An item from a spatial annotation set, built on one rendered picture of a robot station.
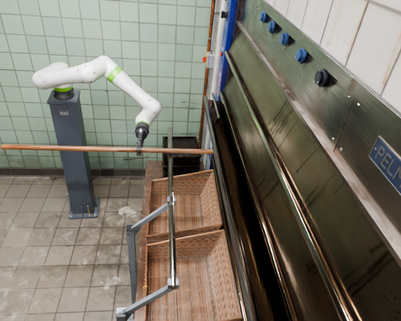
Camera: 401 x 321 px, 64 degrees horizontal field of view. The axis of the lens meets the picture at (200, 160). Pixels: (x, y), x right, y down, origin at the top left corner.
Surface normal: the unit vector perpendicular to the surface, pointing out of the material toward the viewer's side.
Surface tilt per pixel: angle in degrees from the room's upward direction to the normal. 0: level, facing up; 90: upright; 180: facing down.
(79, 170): 90
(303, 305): 70
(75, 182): 90
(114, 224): 0
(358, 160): 90
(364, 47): 90
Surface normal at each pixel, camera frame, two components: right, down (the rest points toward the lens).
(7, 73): 0.08, 0.60
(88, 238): 0.08, -0.80
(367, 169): -0.99, -0.02
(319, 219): -0.90, -0.29
